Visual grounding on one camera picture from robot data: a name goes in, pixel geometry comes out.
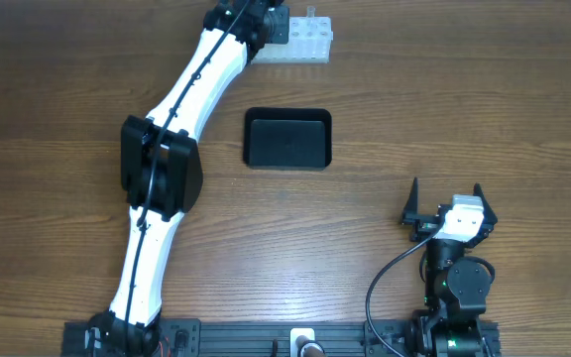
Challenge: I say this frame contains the white test tube rack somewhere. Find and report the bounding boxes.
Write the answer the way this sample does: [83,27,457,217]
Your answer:
[250,16,335,65]

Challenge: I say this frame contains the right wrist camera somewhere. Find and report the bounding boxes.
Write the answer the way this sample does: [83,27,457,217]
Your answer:
[435,193,486,244]

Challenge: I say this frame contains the mounting rail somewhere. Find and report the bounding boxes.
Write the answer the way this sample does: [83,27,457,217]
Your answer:
[61,318,503,357]

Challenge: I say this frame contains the black tray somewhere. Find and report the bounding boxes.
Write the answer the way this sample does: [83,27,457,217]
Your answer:
[242,106,334,173]

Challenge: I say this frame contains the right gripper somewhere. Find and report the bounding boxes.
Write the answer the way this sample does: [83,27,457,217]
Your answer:
[400,177,499,250]

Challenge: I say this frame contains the black cable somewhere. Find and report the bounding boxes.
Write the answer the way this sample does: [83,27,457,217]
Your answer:
[364,225,446,357]
[135,117,173,230]

